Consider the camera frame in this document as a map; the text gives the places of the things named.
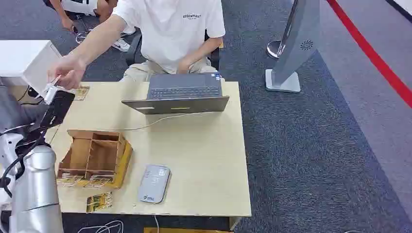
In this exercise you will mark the grey flat card reader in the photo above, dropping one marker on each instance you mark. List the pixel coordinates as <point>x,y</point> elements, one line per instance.
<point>154,184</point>

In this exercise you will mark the robot left arm silver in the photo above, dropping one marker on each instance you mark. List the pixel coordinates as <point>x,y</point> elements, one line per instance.
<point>35,193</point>

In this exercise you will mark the grey kiosk stand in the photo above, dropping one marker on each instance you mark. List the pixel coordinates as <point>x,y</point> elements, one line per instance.
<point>296,41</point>

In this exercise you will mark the pale card with clear sleeve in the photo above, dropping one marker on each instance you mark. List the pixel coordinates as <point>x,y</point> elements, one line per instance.
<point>50,93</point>

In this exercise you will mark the seated person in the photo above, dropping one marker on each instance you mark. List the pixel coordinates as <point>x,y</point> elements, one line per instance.
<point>173,35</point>

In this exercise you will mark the person's right hand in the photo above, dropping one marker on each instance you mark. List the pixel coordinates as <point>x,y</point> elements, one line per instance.
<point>66,72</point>

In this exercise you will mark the robot left hand grey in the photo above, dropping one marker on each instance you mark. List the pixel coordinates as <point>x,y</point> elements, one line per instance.
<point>57,107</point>

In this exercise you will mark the person's hand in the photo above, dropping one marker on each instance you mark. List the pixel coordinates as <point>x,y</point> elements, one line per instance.
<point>184,66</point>
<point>66,72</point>

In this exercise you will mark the yellow box edge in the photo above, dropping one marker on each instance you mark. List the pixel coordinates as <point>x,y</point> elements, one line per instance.
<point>183,230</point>

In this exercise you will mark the person's left hand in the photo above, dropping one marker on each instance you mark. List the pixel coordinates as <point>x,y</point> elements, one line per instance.
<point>184,66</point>

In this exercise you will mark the crouching person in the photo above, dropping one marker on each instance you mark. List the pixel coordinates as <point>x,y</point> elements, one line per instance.
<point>83,9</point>

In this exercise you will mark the grey laptop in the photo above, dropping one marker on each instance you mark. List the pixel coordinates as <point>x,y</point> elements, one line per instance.
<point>183,93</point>

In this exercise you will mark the white sneaker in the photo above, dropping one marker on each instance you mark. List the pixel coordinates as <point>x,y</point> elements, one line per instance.
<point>121,45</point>

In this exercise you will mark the white cabinet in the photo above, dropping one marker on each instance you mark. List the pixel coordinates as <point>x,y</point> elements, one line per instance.
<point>22,61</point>

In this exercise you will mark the chrome stanchion base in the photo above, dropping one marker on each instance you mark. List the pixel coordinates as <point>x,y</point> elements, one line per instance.
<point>275,49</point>

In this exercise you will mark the wooden card box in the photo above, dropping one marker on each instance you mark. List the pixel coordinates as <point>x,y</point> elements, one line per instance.
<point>96,157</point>

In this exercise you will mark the yellow printed card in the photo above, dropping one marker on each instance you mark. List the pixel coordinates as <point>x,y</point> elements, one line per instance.
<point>81,92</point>
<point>99,202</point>

